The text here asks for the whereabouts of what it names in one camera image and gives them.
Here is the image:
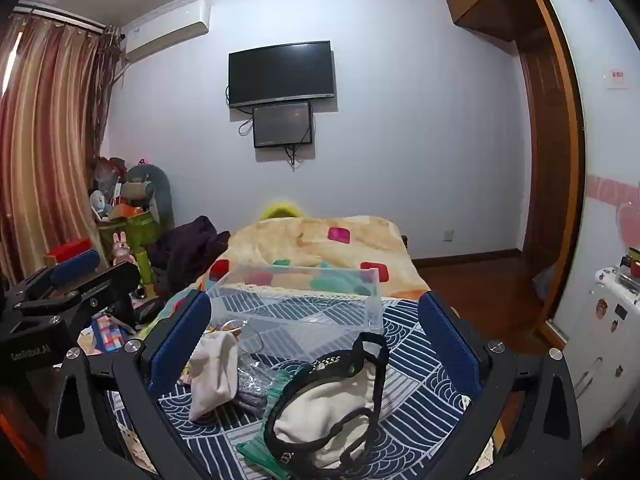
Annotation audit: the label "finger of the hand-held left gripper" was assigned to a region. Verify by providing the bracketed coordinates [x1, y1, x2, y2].
[60, 261, 142, 318]
[5, 249, 101, 307]

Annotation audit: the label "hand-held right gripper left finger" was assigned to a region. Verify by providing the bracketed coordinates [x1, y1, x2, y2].
[45, 289, 216, 480]

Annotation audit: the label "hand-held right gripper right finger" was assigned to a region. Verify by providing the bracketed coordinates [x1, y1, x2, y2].
[417, 291, 583, 480]

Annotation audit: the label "cream cloth pouch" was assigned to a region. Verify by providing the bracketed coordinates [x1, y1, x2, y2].
[189, 331, 240, 423]

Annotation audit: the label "grey sequin pouch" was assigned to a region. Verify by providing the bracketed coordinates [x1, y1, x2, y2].
[232, 352, 281, 416]

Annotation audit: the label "green frilled cloth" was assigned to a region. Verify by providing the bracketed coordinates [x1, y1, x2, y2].
[236, 360, 311, 478]

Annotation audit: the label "clear plastic storage box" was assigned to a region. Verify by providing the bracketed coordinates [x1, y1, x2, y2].
[206, 261, 385, 356]

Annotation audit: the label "cream bra black straps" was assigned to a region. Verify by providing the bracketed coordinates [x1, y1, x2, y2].
[262, 332, 391, 471]

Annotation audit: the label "red box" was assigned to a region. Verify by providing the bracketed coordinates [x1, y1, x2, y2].
[47, 239, 93, 263]

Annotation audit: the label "pink bunny toy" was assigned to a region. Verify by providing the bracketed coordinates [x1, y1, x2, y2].
[112, 232, 136, 266]

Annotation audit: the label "green storage box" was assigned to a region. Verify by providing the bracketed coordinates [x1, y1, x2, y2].
[98, 210, 161, 261]

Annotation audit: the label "colourful checked cloth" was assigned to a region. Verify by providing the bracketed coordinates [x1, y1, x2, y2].
[80, 310, 132, 356]

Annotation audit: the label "dark purple cloth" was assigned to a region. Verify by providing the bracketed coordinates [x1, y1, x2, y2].
[150, 216, 232, 296]

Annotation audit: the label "blue white patterned cloth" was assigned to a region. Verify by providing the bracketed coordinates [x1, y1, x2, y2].
[107, 287, 501, 480]

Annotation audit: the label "red plastic bag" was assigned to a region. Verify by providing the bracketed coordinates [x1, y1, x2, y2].
[95, 156, 128, 186]

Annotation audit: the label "striped red curtain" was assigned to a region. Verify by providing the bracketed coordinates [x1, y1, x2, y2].
[0, 15, 121, 286]

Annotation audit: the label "beige patterned blanket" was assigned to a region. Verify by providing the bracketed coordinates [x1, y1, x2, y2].
[202, 215, 431, 306]

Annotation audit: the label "white suitcase with stickers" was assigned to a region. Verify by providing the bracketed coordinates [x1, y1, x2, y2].
[565, 265, 640, 451]

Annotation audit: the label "yellow foam arch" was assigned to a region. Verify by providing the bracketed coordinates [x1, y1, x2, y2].
[257, 201, 306, 221]

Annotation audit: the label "wooden door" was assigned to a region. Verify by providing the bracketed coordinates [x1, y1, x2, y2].
[517, 25, 573, 311]

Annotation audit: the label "white air conditioner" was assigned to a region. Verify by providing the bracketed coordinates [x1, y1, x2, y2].
[121, 0, 211, 58]

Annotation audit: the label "wooden overhead cabinet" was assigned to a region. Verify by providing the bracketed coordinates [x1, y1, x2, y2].
[442, 0, 538, 43]

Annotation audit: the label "small black wall monitor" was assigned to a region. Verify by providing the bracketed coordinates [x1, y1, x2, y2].
[252, 102, 314, 149]

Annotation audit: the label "large black wall television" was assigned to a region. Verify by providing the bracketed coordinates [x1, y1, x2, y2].
[228, 40, 336, 109]

